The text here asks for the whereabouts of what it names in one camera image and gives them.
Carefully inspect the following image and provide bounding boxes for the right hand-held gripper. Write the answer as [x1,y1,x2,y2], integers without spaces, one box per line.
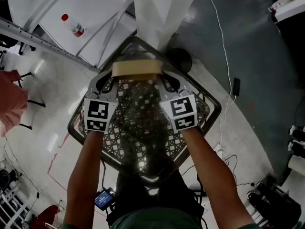
[156,71,199,133]

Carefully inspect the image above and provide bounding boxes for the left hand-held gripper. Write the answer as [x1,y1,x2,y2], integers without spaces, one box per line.
[83,71,121,133]

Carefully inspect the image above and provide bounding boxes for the beige plastic tray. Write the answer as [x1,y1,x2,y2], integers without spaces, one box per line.
[111,59,163,79]

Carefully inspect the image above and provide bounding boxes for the person's right forearm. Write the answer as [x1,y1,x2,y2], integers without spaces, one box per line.
[180,125,255,229]

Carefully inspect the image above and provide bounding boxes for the person's left forearm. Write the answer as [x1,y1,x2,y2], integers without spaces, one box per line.
[63,129,105,229]

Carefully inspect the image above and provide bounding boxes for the black round base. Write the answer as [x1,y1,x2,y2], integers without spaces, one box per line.
[165,48,193,73]

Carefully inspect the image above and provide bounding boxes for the black woven glass-top table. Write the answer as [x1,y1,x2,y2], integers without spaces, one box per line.
[67,35,222,182]

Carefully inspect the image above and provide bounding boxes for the black phone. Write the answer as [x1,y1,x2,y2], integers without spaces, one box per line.
[233,77,241,97]

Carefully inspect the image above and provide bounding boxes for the white metal shelf rack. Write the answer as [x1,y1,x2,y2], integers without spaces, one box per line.
[0,0,148,69]

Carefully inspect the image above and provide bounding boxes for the red-capped plastic bottle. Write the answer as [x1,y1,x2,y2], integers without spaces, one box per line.
[61,13,85,38]

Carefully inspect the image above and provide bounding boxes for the black metal chair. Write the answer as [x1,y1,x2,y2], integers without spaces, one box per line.
[18,72,46,131]

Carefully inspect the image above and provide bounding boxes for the white power strip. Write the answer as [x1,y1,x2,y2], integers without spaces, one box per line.
[213,143,226,157]

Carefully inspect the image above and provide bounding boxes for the pink cloth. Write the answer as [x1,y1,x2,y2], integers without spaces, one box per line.
[0,70,29,138]

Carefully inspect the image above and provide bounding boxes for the person's black trousers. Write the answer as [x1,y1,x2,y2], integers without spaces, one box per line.
[114,170,205,224]

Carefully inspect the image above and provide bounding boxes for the small screen device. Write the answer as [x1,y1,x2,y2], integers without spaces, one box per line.
[94,187,117,211]

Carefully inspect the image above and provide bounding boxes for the red white canister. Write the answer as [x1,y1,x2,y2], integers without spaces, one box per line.
[268,3,282,13]

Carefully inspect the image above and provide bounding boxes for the person's green shirt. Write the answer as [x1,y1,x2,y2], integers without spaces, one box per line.
[112,207,201,229]

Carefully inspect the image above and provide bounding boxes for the black bag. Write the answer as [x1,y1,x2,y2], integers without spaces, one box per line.
[246,181,302,229]

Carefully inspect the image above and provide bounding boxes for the white cable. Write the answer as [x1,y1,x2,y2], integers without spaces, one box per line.
[204,0,239,152]

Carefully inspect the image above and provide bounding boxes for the black power cable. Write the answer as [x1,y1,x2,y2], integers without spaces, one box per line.
[181,154,257,188]

